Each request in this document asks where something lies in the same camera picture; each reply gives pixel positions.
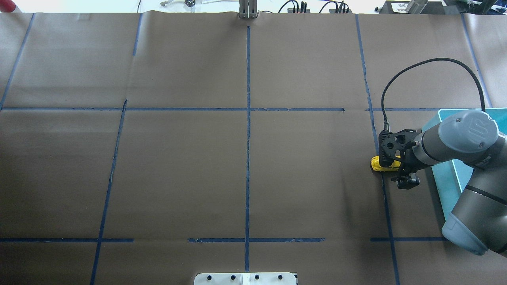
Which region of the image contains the small metal cup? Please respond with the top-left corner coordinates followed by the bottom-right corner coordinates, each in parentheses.
top-left (405, 0), bottom-right (428, 15)

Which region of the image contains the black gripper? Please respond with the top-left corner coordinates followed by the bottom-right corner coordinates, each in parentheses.
top-left (391, 142), bottom-right (426, 190)

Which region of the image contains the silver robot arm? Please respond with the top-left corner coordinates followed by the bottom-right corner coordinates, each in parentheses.
top-left (381, 109), bottom-right (507, 256)

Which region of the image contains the red cylinder bottle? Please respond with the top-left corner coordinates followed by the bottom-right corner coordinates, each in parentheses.
top-left (0, 0), bottom-right (17, 13)

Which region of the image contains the yellow beetle toy car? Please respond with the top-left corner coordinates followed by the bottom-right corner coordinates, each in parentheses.
top-left (370, 156), bottom-right (401, 173)

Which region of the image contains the black camera cable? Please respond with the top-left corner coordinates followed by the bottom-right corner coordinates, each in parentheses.
top-left (381, 58), bottom-right (486, 133)

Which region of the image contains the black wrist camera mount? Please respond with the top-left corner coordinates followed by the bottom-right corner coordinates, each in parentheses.
top-left (379, 129), bottom-right (421, 168)

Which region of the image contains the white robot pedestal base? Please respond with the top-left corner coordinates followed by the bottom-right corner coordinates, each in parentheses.
top-left (193, 272), bottom-right (298, 285)

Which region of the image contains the teal plastic storage bin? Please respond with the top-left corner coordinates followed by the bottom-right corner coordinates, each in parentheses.
top-left (422, 108), bottom-right (507, 221)

